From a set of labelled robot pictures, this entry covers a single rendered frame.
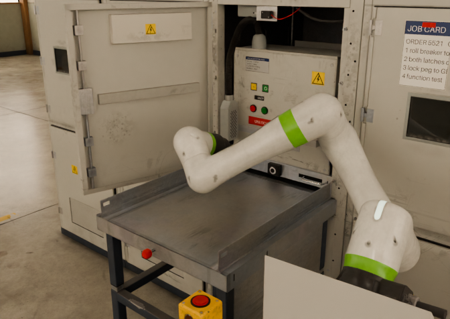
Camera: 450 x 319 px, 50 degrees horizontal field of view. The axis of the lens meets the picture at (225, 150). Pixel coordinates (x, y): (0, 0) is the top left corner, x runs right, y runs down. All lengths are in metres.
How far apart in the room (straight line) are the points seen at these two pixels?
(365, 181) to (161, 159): 1.00
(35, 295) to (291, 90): 1.86
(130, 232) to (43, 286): 1.44
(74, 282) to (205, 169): 1.71
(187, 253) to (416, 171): 0.82
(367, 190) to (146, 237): 0.73
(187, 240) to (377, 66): 0.87
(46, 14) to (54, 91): 0.46
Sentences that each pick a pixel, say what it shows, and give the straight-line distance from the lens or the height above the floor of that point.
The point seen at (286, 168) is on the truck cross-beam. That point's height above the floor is 0.91.
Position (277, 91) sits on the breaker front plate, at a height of 1.23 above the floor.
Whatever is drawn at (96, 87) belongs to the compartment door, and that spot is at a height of 1.27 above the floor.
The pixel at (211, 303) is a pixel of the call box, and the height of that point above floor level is 0.90.
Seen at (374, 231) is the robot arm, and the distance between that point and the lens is 1.22.
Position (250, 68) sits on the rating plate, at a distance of 2.08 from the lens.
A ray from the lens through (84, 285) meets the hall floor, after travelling 3.02.
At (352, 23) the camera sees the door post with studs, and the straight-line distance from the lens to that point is 1.79.
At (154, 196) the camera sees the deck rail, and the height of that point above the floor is 0.85.
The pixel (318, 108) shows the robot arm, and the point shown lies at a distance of 1.44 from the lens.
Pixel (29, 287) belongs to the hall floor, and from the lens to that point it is 3.11.
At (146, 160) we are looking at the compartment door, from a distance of 2.13.
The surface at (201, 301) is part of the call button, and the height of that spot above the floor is 0.91.
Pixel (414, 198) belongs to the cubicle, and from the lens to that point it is 1.80.
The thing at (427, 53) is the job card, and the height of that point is 1.44.
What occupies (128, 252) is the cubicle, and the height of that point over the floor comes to 0.14.
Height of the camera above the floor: 1.63
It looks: 19 degrees down
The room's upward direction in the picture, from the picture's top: straight up
